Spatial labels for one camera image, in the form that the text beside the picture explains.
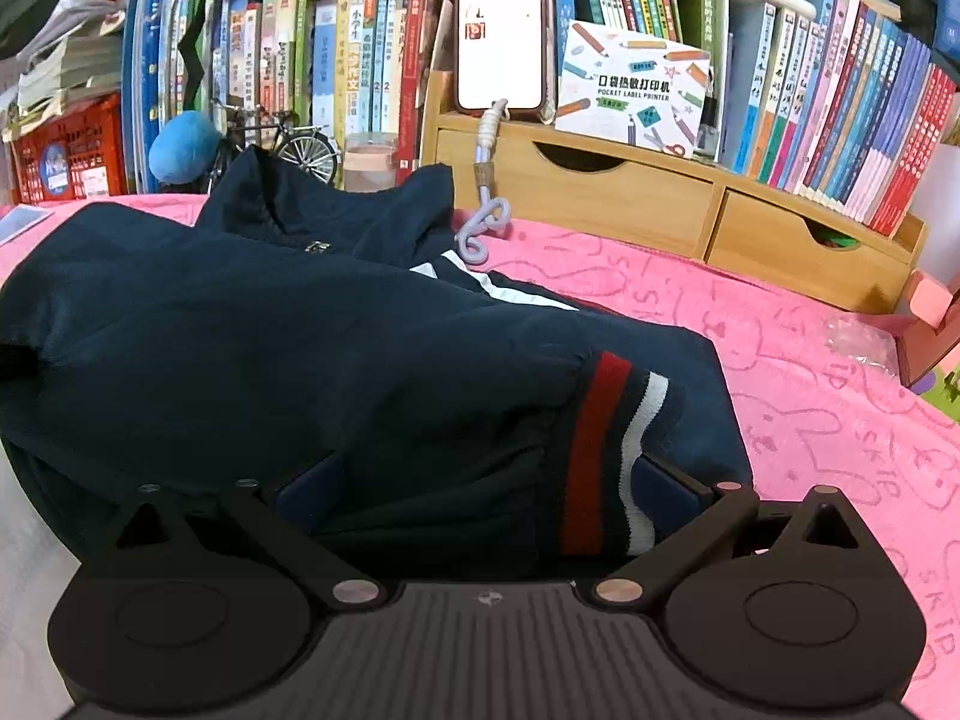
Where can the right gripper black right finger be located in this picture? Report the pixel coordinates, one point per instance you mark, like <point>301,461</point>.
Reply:
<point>701,520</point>

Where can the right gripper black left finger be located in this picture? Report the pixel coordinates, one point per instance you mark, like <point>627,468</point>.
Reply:
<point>328,577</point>

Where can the white and navy jacket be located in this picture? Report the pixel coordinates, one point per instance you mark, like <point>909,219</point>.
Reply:
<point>175,613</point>

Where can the pink patterned table cloth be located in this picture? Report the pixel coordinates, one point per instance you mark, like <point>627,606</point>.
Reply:
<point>810,389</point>

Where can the clear plastic wrapper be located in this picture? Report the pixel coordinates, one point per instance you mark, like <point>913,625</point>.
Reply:
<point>870,340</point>

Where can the pink toy house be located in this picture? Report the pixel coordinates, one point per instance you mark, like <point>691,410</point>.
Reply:
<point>929,348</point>

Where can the wooden drawer organizer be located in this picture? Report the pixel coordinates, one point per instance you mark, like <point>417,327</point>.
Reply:
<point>703,213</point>

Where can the pink lidded cup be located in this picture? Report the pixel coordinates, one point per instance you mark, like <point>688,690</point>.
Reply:
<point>369,162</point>

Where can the miniature bicycle model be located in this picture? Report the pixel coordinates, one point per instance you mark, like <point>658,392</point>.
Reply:
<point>282,134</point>

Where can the blue notebook on table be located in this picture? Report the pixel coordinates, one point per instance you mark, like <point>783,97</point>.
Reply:
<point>17,219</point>

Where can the white patterned box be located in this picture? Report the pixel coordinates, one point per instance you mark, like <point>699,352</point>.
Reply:
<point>631,88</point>

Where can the red plastic crate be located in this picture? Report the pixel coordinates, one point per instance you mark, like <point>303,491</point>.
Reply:
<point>77,156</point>

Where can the row of colourful books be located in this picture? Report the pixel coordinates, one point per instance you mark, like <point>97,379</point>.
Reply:
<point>829,100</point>

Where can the smartphone with lit screen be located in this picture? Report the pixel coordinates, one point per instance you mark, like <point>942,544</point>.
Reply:
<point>500,54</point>

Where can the left row of books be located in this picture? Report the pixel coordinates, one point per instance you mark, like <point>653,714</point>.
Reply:
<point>162,67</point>

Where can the stack of papers and books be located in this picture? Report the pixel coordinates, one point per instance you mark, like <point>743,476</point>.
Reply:
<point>75,57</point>

